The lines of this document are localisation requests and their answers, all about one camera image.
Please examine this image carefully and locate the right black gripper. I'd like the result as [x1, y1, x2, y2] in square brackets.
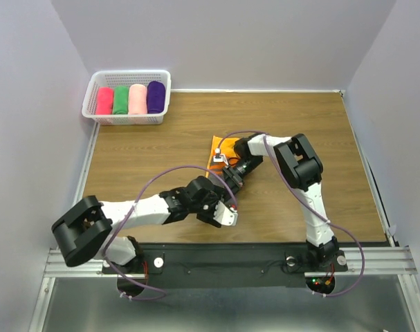
[221, 155, 263, 201]

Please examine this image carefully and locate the orange towel with blue spots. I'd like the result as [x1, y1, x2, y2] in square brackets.
[207, 136, 240, 176]

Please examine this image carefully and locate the pink microfiber towel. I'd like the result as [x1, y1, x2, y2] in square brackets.
[95, 87, 114, 116]

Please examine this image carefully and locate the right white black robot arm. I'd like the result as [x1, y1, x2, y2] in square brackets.
[233, 132, 339, 270]

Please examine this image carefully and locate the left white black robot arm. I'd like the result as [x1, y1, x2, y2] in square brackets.
[51, 176, 237, 273]

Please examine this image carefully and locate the purple rolled towel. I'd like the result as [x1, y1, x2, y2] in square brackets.
[147, 81, 166, 114]

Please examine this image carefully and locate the light pink rolled towel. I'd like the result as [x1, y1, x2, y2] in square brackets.
[128, 84, 147, 115]

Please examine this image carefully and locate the green rolled towel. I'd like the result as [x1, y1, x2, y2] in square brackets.
[112, 86, 129, 115]

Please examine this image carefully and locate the white plastic basket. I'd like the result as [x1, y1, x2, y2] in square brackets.
[82, 69, 172, 125]

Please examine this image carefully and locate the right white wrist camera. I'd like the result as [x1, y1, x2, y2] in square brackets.
[212, 147, 229, 165]

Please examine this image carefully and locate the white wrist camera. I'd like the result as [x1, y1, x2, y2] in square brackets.
[213, 201, 238, 227]
[212, 147, 229, 165]

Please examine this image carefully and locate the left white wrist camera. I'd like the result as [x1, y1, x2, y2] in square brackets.
[213, 201, 238, 227]

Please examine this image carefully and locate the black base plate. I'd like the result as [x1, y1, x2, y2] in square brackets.
[59, 241, 397, 290]

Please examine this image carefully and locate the aluminium frame rail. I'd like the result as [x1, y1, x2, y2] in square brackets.
[43, 246, 418, 277]

